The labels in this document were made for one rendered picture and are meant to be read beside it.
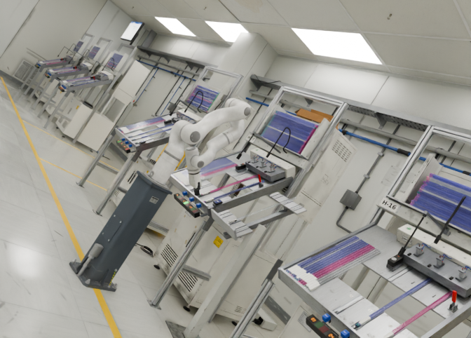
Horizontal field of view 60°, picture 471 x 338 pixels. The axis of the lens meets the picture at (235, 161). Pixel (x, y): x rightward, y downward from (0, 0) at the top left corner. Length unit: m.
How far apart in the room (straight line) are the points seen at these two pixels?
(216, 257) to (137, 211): 0.76
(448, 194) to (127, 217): 1.79
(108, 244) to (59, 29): 8.91
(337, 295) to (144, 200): 1.20
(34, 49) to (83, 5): 1.57
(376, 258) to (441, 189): 0.51
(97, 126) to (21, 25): 4.39
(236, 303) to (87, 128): 4.70
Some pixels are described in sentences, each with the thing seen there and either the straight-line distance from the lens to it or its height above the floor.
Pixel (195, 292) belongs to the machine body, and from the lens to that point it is 3.02.
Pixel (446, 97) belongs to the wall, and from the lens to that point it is 4.68.
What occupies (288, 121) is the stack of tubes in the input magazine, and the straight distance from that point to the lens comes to 3.28.
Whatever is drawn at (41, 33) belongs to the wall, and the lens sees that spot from 11.02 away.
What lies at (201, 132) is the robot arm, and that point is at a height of 1.11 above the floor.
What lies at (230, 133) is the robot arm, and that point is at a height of 1.22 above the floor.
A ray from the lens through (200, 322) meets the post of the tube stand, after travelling 2.65.
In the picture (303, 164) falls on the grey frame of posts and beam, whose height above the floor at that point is 1.34.
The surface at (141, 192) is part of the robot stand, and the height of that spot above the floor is 0.61.
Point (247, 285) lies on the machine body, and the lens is 3.24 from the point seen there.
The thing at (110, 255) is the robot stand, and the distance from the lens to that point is 2.57.
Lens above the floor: 1.00
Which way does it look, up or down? 2 degrees up
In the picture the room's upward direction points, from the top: 33 degrees clockwise
